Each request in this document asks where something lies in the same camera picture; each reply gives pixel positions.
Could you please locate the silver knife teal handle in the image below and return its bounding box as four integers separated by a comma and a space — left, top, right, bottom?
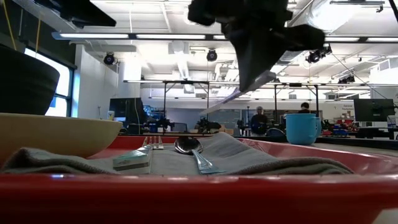
200, 70, 277, 116

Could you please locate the silver fork teal handle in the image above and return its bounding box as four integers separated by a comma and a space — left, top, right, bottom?
112, 136, 165, 172

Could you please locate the LED light bar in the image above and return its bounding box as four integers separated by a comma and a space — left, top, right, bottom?
51, 30, 398, 44

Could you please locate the beige plate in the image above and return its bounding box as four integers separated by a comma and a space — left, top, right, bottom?
0, 112, 124, 164

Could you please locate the silver spoon teal handle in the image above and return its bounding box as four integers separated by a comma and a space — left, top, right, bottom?
174, 136, 228, 175

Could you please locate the grey cloth napkin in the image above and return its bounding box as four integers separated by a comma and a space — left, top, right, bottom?
0, 132, 356, 175

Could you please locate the black computer monitor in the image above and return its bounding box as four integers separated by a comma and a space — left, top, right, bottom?
109, 97, 142, 116
353, 98, 396, 123

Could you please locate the black bowl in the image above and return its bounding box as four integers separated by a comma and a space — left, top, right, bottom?
0, 43, 61, 116

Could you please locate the blue mug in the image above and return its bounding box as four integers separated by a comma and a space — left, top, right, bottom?
285, 113, 322, 146

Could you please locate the red plastic tray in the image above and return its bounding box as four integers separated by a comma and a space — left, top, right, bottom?
0, 135, 398, 224

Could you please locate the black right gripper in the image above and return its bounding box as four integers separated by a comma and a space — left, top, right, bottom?
188, 0, 326, 93

